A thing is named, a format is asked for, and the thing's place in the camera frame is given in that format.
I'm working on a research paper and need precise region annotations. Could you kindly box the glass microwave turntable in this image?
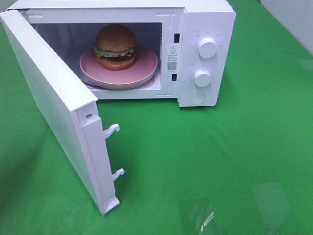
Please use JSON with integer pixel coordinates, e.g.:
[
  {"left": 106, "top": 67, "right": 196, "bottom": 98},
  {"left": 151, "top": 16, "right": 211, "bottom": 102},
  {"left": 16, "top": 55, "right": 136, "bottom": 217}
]
[{"left": 83, "top": 74, "right": 161, "bottom": 90}]

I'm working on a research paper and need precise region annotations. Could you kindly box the white microwave door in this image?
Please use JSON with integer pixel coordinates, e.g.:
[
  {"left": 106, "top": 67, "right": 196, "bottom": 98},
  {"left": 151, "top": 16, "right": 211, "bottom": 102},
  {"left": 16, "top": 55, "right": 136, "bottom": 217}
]
[{"left": 0, "top": 10, "right": 124, "bottom": 214}]

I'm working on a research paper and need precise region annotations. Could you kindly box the pink plate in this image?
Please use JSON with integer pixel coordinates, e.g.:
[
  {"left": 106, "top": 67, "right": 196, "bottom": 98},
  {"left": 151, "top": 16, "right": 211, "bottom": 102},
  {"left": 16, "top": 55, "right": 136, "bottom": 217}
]
[{"left": 80, "top": 44, "right": 158, "bottom": 90}]

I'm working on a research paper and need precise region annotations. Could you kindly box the white upper power knob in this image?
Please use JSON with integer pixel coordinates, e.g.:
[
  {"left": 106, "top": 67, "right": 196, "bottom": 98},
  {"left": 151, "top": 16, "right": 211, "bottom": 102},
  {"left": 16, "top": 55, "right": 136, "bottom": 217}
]
[{"left": 198, "top": 37, "right": 218, "bottom": 59}]

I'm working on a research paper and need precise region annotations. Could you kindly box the burger with lettuce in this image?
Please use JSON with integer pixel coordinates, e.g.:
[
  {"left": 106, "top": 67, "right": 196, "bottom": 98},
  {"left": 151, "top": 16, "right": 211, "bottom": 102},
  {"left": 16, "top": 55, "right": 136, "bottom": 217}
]
[{"left": 92, "top": 24, "right": 136, "bottom": 71}]

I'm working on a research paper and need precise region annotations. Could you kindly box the white microwave oven body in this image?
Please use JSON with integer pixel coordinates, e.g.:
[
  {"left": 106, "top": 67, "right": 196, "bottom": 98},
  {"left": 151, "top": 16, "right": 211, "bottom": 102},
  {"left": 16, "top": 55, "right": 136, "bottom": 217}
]
[{"left": 6, "top": 0, "right": 236, "bottom": 107}]

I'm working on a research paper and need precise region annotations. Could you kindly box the clear tape patch on cloth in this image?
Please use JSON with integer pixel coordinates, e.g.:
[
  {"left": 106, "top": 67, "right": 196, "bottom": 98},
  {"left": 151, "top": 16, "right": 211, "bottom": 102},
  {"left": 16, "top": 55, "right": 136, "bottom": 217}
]
[{"left": 179, "top": 197, "right": 219, "bottom": 235}]

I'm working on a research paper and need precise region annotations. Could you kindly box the white warning label sticker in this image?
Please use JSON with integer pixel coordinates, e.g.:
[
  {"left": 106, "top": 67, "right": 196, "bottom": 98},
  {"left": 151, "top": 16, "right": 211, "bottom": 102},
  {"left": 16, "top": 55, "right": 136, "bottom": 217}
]
[{"left": 165, "top": 44, "right": 179, "bottom": 72}]

